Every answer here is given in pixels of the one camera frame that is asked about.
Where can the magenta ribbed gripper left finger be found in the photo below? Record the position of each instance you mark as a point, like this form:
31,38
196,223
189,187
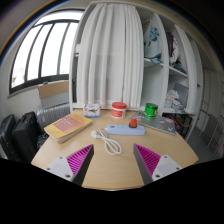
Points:
72,168

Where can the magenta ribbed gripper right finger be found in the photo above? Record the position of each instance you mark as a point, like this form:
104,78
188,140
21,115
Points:
153,166

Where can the red charger plug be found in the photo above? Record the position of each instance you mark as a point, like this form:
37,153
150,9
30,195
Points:
133,123

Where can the yellow red book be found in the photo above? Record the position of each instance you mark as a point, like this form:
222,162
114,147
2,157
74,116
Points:
66,127

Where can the grey laptop with stickers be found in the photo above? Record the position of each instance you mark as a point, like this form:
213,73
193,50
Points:
158,122

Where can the blue power strip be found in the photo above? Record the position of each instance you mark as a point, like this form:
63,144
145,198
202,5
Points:
125,130

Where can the black suitcase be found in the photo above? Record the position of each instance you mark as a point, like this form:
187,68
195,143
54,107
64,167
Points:
26,134
6,128

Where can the green metal can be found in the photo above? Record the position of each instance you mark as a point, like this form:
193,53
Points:
150,110

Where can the small white green box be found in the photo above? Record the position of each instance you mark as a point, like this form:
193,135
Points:
91,110

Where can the white radiator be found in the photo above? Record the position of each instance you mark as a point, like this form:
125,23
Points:
49,115

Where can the white jar red lid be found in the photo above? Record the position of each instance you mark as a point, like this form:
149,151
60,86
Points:
118,110

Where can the white drying rack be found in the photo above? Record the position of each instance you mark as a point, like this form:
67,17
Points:
210,125

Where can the cardboard panel on sill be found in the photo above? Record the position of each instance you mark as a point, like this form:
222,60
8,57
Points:
54,93

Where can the white shelving unit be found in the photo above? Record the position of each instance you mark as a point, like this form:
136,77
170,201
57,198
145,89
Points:
146,13

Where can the white curtain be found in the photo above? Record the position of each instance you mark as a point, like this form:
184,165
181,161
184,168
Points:
111,56

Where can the black framed window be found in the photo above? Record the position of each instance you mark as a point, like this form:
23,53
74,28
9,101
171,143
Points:
44,54

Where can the clothes on shelves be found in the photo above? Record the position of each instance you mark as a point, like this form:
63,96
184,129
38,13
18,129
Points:
165,68

